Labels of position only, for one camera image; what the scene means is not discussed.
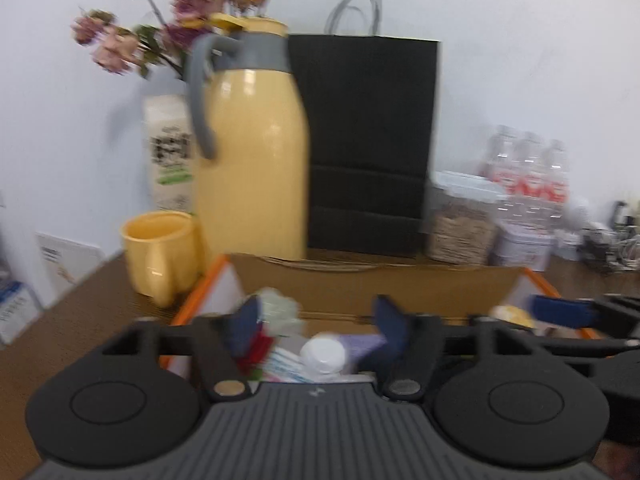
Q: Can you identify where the black paper bag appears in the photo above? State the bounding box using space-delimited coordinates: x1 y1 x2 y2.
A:
287 0 442 258

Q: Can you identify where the white and blue box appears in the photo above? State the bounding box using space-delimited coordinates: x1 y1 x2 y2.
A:
0 260 43 346

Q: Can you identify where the orange cardboard box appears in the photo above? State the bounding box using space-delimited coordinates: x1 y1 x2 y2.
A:
160 252 563 376

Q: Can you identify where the yellow plush toy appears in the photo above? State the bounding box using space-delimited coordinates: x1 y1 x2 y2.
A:
487 305 536 331

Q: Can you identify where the white panel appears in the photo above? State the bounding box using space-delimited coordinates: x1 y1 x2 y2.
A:
35 232 106 306

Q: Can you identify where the purple cloth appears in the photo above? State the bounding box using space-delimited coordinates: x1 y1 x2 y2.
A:
340 332 388 373

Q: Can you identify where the white paper packet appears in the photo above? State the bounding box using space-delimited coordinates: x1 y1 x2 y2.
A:
262 347 311 383

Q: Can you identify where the clear water bottle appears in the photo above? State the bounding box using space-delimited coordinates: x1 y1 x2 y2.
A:
540 140 571 221
482 127 518 221
515 132 544 221

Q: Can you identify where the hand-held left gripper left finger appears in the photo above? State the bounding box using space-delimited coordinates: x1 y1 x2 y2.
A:
102 294 264 403

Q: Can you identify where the white milk carton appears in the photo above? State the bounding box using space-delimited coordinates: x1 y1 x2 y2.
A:
144 95 196 213

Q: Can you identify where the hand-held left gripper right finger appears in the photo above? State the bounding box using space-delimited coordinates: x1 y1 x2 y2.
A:
373 295 539 403

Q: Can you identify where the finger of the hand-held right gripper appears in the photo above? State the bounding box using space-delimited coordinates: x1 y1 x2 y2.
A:
534 339 640 362
529 294 640 339

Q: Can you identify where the dried rose bouquet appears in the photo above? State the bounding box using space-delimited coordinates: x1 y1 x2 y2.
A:
70 0 278 78

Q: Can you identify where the crumpled clear plastic bag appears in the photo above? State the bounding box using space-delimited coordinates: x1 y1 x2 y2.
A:
250 287 306 336

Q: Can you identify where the tangle of cables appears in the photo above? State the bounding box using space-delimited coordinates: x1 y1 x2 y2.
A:
580 227 640 273

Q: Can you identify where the white plastic bottle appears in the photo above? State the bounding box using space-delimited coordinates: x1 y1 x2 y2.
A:
300 335 348 376

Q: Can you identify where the red fuzzy cloth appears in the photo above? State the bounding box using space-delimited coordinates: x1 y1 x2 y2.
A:
235 330 276 373

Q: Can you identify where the white tin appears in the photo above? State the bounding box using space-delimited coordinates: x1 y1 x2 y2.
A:
492 222 556 272

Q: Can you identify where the yellow mug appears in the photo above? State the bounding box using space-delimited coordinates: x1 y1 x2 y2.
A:
120 211 201 308

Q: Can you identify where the yellow thermos jug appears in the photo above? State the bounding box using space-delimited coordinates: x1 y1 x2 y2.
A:
186 15 310 261

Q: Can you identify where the clear seed container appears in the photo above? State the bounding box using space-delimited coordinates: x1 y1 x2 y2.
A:
427 171 506 266

